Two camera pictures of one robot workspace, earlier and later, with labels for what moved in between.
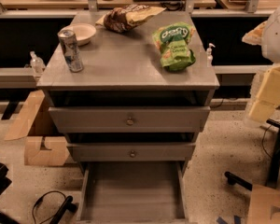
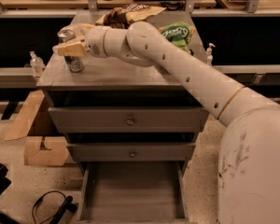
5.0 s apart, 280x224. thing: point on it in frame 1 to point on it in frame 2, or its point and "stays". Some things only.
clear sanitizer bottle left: [37, 64] stays
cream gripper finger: [273, 91] to [76, 49]
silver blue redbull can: [71, 51] stays
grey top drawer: [133, 119] stays
